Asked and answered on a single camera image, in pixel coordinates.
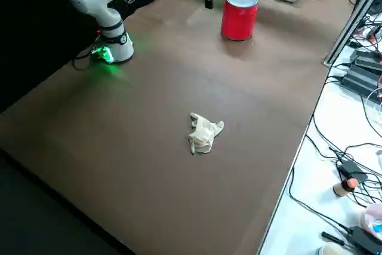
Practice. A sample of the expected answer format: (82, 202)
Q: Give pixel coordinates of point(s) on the cream disposable gloves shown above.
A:
(204, 135)

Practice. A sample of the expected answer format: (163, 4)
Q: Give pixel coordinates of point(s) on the small tan bottle orange cap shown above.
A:
(343, 188)

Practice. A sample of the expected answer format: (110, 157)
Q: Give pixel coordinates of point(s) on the beige round object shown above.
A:
(331, 250)

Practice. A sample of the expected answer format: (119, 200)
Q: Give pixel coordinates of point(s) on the aluminium frame post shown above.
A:
(346, 34)

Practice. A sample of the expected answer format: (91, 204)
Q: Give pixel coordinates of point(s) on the small black power adapter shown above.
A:
(352, 170)

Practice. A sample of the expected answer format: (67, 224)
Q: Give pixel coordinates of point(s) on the pink plastic bag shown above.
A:
(373, 219)

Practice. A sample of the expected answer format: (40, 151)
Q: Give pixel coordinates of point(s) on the red push-button trash can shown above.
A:
(238, 19)

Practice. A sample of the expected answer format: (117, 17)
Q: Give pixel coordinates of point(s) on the black curtain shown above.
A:
(30, 28)

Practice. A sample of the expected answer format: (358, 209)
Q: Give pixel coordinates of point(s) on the black flat device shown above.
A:
(362, 238)

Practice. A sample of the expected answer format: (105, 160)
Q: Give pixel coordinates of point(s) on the white side table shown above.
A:
(298, 237)

